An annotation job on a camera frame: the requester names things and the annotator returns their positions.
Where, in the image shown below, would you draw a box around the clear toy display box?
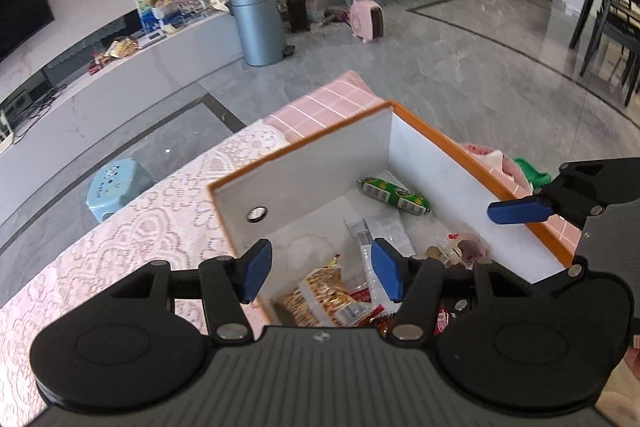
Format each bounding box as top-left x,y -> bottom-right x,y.
132,0 -> 209,36

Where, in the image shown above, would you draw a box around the black dining chair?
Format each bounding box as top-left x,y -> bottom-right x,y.
569,0 -> 640,108

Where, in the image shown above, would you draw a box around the clear peanut snack bag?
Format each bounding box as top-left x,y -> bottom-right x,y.
272,266 -> 375,329

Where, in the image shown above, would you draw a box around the pink heater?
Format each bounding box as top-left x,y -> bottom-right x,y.
349,0 -> 385,44

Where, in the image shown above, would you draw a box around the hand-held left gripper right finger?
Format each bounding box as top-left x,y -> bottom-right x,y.
371,237 -> 535,342

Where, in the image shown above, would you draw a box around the blue grey trash bin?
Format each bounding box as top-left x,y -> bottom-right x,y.
230,0 -> 289,68

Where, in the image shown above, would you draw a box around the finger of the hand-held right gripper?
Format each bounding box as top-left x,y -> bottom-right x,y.
530,257 -> 590,304
487,159 -> 640,230

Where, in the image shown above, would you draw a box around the green snack packet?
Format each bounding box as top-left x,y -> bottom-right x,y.
358,177 -> 432,218

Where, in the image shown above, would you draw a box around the green cloth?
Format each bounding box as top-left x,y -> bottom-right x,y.
512,157 -> 554,194

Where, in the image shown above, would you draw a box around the pink white cloth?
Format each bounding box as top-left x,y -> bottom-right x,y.
459,142 -> 532,195

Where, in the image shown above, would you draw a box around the light blue stool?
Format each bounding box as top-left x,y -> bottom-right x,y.
86,159 -> 142,223

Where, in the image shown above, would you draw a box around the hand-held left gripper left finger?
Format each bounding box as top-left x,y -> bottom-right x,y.
107,238 -> 273,342

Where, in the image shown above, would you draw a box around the pile of snack packets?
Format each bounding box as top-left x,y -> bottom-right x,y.
88,35 -> 141,72

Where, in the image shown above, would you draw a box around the white silver snack packet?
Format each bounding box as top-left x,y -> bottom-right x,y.
344,213 -> 417,304

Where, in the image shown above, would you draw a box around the grey television cabinet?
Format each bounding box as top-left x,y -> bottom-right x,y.
0,9 -> 247,228

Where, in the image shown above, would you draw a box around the white lace tablecloth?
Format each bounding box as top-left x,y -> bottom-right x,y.
0,122 -> 292,408

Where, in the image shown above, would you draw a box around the small red candy packet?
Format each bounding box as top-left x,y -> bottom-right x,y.
424,231 -> 487,271

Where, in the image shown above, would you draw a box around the orange cardboard box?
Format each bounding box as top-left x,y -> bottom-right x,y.
206,99 -> 577,329

